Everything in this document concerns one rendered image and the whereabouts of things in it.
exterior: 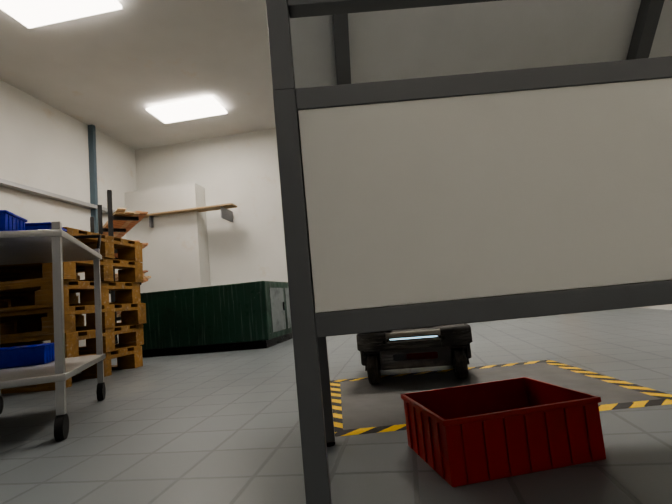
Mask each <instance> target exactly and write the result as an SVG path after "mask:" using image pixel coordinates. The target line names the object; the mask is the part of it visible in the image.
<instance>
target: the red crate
mask: <svg viewBox="0 0 672 504"><path fill-rule="evenodd" d="M401 399H403V400H404V409H405V418H406V428H407V437H408V445H409V447H410V448H411V449H412V450H413V451H415V452H416V453H417V454H418V455H419V456H420V457H421V458H422V459H423V460H424V461H425V462H426V463H427V464H428V465H429V466H430V467H432V468H433V470H435V471H436V472H437V473H438V474H439V475H440V476H441V477H442V478H443V479H444V480H445V481H446V482H447V483H448V484H450V485H451V486H452V487H457V486H462V485H468V484H473V483H479V482H484V481H489V480H495V479H500V478H506V477H511V476H517V475H522V474H528V473H533V472H538V471H544V470H549V469H555V468H560V467H566V466H571V465H577V464H582V463H587V462H593V461H598V460H604V459H606V453H605V447H604V440H603V434H602V427H601V420H600V414H599V407H598V403H599V402H601V397H598V396H595V395H591V394H587V393H584V392H580V391H576V390H572V389H569V388H565V387H561V386H558V385H554V384H550V383H546V382H543V381H539V380H535V379H532V378H528V377H521V378H514V379H506V380H499V381H492V382H485V383H477V384H470V385H463V386H456V387H448V388H441V389H434V390H427V391H420V392H412V393H405V394H401Z"/></svg>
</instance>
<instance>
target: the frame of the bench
mask: <svg viewBox="0 0 672 504"><path fill-rule="evenodd" d="M663 78H672V56H666V57H654V58H643V59H631V60H620V61H608V62H597V63H585V64H574V65H562V66H550V67H539V68H527V69H516V70H504V71H493V72H481V73H469V74H458V75H446V76H435V77H423V78H412V79H400V80H389V81H377V82H365V83H354V84H342V85H331V86H319V87H308V88H296V89H285V90H274V91H273V102H274V114H275V127H276V139H277V151H278V164H279V176H280V189H281V201H282V213H283V226H284V238H285V251H286V263H287V275H288V288H289V300H290V313H291V325H292V337H293V350H294V362H295V374H296V387H297V399H298V412H299V424H300V436H301V449H302V461H303V474H304V486H305V498H306V504H332V500H331V489H330V477H329V466H328V454H327V447H331V446H334V445H335V432H334V421H333V410H332V398H331V387H330V376H329V365H328V353H327V342H326V337H327V336H338V335H348V334H359V333H370V332H380V331H391V330H402V329H412V328H423V327H433V326H444V325H455V324H465V323H476V322H487V321H497V320H508V319H518V318H529V317H540V316H550V315H561V314H572V313H582V312H593V311H603V310H614V309H625V308H635V307H646V306H656V305H667V304H672V280H663V281H652V282H642V283H631V284H620V285H610V286H599V287H588V288H577V289H567V290H556V291H545V292H535V293H524V294H513V295H502V296H492V297H481V298H470V299H460V300H449V301H438V302H427V303H417V304H406V305H395V306H385V307H374V308H363V309H353V310H342V311H331V312H320V313H316V312H315V303H314V292H313V281H312V269H311V258H310V246H309V235H308V223H307V212H306V200H305V189H304V176H303V164H302V153H301V141H300V130H299V118H298V110H308V109H319V108H331V107H342V106H354V105H365V104H377V103H388V102H399V101H411V100H422V99H434V98H445V97H457V96H468V95H480V94H491V93H503V92H514V91H526V90H537V89H549V88H560V87H571V86H583V85H594V84H606V83H617V82H629V81H640V80H652V79H663Z"/></svg>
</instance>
